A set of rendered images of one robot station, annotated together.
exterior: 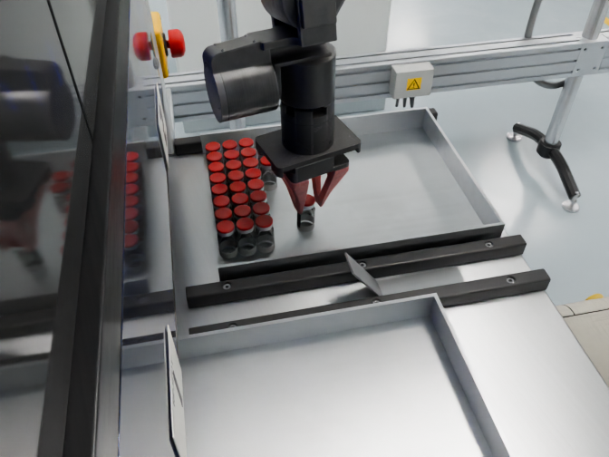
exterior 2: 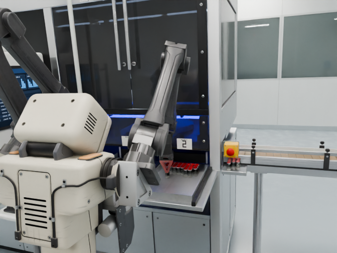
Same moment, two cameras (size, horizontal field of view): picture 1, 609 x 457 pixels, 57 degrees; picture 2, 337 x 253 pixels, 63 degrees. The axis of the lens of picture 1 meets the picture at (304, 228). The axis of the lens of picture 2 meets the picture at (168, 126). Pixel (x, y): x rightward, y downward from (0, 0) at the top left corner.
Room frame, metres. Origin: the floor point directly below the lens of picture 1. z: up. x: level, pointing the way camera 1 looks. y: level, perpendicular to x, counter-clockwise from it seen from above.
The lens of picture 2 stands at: (1.20, -1.12, 1.45)
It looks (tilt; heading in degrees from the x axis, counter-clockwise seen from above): 13 degrees down; 121
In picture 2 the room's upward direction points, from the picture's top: 3 degrees counter-clockwise
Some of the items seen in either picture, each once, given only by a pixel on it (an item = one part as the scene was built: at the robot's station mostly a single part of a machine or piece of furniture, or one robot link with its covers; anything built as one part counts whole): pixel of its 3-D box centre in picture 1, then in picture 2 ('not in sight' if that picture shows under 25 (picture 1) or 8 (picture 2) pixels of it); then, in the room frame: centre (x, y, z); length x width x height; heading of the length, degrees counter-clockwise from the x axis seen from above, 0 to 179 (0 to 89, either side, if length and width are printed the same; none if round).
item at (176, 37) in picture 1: (171, 43); (230, 151); (0.78, 0.19, 0.99); 0.04 x 0.04 x 0.04; 12
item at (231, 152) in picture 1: (237, 194); (181, 168); (0.55, 0.08, 0.90); 0.18 x 0.02 x 0.05; 12
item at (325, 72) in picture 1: (301, 74); (165, 137); (0.51, 0.00, 1.09); 0.07 x 0.06 x 0.07; 113
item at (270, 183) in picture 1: (268, 173); (185, 172); (0.59, 0.05, 0.90); 0.02 x 0.02 x 0.05
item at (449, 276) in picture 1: (408, 270); not in sight; (0.41, -0.11, 0.91); 0.14 x 0.03 x 0.06; 102
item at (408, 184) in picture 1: (338, 185); (174, 180); (0.58, -0.04, 0.90); 0.34 x 0.26 x 0.04; 102
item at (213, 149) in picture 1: (220, 196); (182, 167); (0.54, 0.11, 0.90); 0.18 x 0.02 x 0.05; 12
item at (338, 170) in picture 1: (308, 177); (166, 163); (0.51, 0.00, 0.96); 0.07 x 0.07 x 0.09; 27
